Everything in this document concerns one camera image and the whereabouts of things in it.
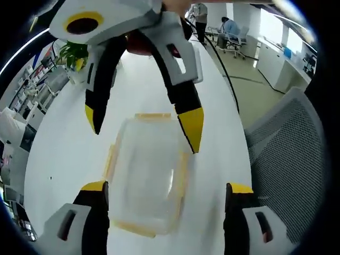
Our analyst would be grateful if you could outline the green potted plant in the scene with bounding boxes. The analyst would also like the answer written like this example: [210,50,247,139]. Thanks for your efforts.
[57,41,90,73]

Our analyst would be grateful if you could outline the grey mesh office chair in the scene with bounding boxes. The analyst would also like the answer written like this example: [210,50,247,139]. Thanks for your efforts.
[244,87,330,245]

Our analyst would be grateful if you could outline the white swivel chair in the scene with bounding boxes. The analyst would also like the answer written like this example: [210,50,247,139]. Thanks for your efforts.
[207,25,251,61]

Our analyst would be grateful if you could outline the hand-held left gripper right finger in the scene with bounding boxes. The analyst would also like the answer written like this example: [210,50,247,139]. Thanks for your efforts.
[224,182,291,255]

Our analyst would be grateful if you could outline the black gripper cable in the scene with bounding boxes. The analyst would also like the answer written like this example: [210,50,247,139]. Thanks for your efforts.
[182,18,241,115]

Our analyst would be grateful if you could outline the long white counter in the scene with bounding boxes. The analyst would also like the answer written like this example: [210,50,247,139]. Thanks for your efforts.
[256,39,312,93]

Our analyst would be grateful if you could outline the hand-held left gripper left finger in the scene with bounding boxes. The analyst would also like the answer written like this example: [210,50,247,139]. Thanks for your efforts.
[44,180,110,255]

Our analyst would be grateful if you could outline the white planter box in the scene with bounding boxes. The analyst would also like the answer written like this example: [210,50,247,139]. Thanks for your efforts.
[67,62,89,86]

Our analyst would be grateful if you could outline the clear container with yellow buckles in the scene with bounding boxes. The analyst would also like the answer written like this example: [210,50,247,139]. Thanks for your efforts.
[103,113,191,239]

